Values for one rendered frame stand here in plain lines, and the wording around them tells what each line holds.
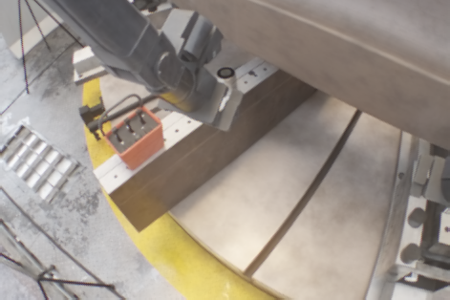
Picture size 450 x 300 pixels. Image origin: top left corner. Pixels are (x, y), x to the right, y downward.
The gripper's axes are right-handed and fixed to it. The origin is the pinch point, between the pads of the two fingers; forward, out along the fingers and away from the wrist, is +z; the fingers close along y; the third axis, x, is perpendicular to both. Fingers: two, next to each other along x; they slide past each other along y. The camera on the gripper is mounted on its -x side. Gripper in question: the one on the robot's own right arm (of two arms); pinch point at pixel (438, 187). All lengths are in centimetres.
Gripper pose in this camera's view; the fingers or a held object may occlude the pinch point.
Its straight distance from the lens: 60.0
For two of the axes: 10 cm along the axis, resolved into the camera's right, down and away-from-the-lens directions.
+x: -3.5, 9.3, -0.7
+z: 3.0, 1.8, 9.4
